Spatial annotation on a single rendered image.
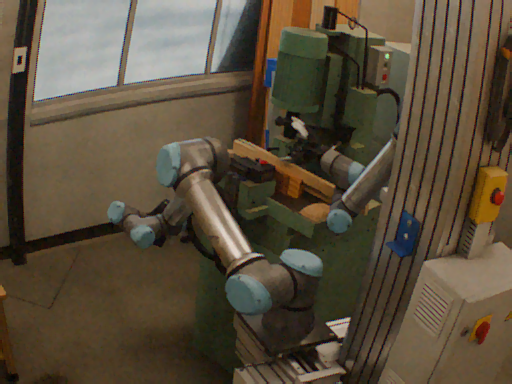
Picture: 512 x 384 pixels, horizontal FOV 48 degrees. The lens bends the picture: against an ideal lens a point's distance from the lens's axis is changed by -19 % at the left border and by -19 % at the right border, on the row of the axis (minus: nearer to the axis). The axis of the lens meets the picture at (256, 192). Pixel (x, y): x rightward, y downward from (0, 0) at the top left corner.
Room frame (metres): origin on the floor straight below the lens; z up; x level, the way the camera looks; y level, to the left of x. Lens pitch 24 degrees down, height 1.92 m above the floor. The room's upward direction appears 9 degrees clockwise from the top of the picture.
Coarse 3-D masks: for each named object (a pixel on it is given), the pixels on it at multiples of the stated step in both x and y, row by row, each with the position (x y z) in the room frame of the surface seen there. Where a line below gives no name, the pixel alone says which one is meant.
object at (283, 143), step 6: (276, 138) 2.39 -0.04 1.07; (282, 138) 2.40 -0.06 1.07; (300, 138) 2.43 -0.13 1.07; (306, 138) 2.44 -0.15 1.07; (276, 144) 2.39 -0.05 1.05; (282, 144) 2.37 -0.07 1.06; (288, 144) 2.37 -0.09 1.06; (276, 150) 2.39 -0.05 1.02; (282, 150) 2.37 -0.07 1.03; (288, 150) 2.37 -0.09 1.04; (282, 156) 2.36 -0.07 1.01
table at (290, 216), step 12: (240, 156) 2.58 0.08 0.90; (276, 192) 2.29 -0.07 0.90; (276, 204) 2.21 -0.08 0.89; (288, 204) 2.21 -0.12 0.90; (300, 204) 2.22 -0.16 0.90; (252, 216) 2.17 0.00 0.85; (276, 216) 2.20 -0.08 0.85; (288, 216) 2.17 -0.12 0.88; (300, 216) 2.13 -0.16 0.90; (300, 228) 2.13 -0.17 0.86; (312, 228) 2.09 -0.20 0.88; (324, 228) 2.13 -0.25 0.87
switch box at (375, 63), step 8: (376, 48) 2.52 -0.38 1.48; (384, 48) 2.57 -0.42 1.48; (368, 56) 2.54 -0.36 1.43; (376, 56) 2.51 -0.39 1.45; (384, 56) 2.53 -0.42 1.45; (368, 64) 2.54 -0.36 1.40; (376, 64) 2.51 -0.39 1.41; (368, 72) 2.53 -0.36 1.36; (376, 72) 2.51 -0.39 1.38; (384, 72) 2.54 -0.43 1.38; (368, 80) 2.53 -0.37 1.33; (376, 80) 2.51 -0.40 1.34
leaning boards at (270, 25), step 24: (264, 0) 3.84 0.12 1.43; (288, 0) 3.94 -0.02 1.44; (312, 0) 4.11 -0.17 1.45; (336, 0) 4.30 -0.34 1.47; (264, 24) 3.85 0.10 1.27; (288, 24) 3.94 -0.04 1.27; (312, 24) 4.11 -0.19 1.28; (264, 48) 3.86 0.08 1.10; (264, 72) 3.83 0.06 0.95; (264, 96) 3.84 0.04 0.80; (264, 120) 3.73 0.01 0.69; (264, 144) 3.74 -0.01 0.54
